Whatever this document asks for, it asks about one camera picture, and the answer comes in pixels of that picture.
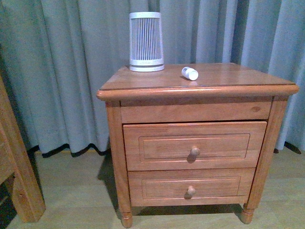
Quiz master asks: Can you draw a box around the wooden drawer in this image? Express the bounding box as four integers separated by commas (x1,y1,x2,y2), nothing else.
123,121,267,171
128,168,254,207

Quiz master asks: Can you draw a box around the grey curtain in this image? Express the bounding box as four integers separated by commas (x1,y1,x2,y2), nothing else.
0,0,305,157

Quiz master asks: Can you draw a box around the wooden bed frame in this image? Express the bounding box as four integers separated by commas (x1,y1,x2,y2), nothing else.
0,80,46,222

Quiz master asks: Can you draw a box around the white medicine bottle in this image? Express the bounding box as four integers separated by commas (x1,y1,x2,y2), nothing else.
181,67,199,81

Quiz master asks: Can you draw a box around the wooden nightstand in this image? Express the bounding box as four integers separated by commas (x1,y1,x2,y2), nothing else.
97,63,299,228

